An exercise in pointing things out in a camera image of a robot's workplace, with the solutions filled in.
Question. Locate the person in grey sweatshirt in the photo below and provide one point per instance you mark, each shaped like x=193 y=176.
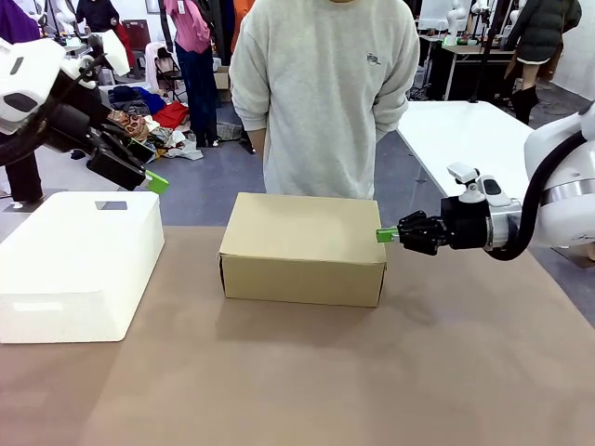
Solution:
x=321 y=93

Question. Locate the purple garment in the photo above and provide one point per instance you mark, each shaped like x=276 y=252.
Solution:
x=16 y=18

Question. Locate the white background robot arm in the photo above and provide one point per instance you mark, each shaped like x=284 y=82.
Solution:
x=458 y=18

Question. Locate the person's right hand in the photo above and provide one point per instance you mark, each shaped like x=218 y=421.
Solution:
x=256 y=141

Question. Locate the pile of colourful clothes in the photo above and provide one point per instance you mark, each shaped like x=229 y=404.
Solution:
x=135 y=118

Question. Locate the chair draped with cloth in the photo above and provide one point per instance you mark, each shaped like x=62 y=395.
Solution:
x=162 y=65

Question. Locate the beige cardboard shoe box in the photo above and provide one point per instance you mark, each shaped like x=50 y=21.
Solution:
x=302 y=241

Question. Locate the red cloth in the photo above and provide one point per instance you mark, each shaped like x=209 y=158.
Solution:
x=171 y=116

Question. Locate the bystander in black top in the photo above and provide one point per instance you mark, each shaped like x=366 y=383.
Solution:
x=97 y=14

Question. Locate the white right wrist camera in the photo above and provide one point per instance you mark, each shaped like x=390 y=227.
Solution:
x=490 y=188

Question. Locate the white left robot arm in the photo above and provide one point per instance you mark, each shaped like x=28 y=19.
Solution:
x=28 y=69

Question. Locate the small brown cardboard box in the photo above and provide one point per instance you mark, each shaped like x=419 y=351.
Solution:
x=223 y=81

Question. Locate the white plastic storage bin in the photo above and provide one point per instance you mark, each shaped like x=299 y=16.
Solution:
x=79 y=260

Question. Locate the white table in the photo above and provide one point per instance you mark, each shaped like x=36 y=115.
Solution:
x=465 y=135

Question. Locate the dark trouser leg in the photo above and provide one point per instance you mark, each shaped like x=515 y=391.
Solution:
x=23 y=179

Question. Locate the black tripod pole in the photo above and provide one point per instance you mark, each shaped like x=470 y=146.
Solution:
x=485 y=46

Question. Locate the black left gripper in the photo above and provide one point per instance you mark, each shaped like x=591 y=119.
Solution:
x=114 y=167

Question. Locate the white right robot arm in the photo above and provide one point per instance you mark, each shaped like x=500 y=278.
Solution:
x=567 y=153

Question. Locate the black workbench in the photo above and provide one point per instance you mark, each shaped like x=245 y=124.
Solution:
x=460 y=69

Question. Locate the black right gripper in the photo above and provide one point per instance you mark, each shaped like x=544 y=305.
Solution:
x=465 y=225

